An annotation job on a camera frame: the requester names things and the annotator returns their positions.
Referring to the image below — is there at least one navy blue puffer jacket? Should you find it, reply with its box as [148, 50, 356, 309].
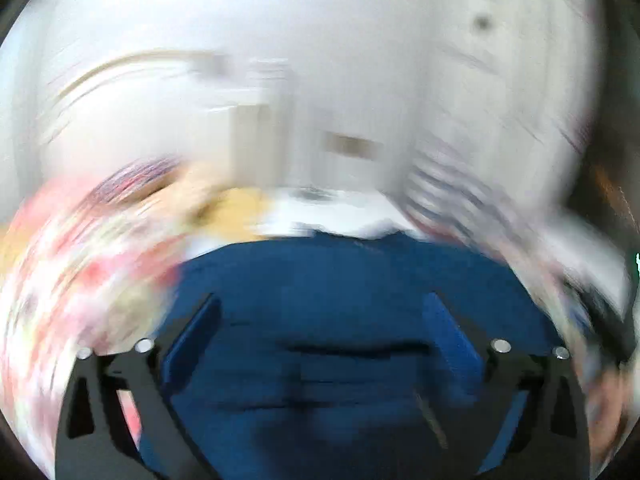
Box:
[160, 233, 561, 479]

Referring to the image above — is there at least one floral bed quilt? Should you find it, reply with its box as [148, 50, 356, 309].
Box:
[1, 160, 233, 478]

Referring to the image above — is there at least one yellow pillow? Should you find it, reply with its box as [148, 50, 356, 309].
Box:
[200, 188, 271, 243]

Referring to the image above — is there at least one patterned red blue pillow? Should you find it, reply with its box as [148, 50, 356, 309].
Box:
[78, 157, 184, 210]

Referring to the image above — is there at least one white bedside table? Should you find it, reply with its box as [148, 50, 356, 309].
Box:
[254, 188, 426, 240]

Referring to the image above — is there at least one white wooden headboard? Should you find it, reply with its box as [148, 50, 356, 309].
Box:
[39, 50, 288, 188]

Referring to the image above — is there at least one striped cream curtain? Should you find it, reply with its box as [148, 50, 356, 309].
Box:
[405, 0, 604, 256]

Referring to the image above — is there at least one beige wall socket plate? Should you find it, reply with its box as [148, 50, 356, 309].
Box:
[323, 132, 380, 159]

